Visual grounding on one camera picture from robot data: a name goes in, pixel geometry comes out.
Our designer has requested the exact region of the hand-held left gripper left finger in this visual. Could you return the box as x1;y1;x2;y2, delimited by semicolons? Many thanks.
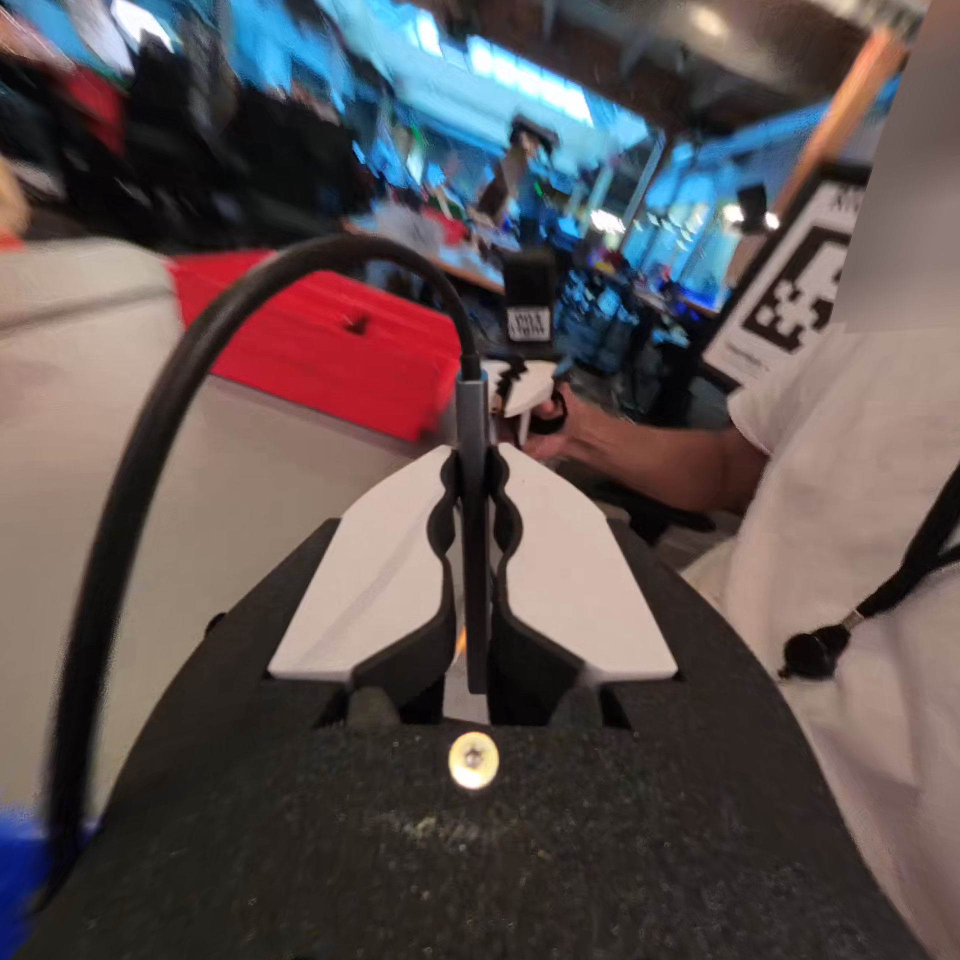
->
268;445;460;705

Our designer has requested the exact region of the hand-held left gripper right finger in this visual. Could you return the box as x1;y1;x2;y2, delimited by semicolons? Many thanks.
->
489;442;680;723

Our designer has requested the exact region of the black USB cable grey plug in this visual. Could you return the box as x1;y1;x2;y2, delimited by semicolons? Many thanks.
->
41;234;494;909

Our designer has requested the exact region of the red plastic bin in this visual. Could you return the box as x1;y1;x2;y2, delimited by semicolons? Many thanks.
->
168;251;462;444

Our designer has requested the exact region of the blue plastic bin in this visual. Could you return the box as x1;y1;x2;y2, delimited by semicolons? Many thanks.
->
0;804;102;960

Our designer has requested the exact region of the person's right forearm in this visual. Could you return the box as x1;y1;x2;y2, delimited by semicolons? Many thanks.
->
615;420;770;515

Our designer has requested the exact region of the grey desk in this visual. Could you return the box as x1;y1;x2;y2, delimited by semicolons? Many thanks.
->
0;238;460;826

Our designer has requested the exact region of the person's right hand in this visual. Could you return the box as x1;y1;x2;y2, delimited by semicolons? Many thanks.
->
525;393;625;460

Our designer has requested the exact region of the cluttered wooden table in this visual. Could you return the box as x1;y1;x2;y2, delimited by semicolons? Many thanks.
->
341;213;526;297

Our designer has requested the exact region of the black and white marker board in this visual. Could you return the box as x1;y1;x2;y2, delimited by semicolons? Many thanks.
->
701;161;875;393

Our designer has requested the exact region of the person's white shirt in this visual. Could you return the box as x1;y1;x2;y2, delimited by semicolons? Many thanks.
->
678;322;960;960

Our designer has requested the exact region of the black badge reel lanyard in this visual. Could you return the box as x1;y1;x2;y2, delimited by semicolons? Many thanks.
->
778;465;960;682

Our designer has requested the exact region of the wooden support post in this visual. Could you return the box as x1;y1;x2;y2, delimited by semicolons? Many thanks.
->
776;30;909;219

